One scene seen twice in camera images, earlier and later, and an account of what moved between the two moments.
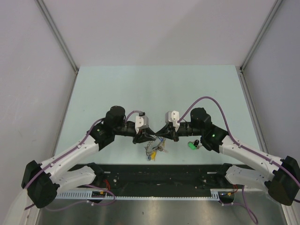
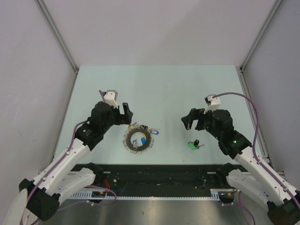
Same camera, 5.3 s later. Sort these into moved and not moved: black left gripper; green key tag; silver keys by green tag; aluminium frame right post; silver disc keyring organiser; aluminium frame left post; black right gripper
Moved: silver disc keyring organiser; black right gripper; black left gripper
Not moved: aluminium frame left post; aluminium frame right post; silver keys by green tag; green key tag
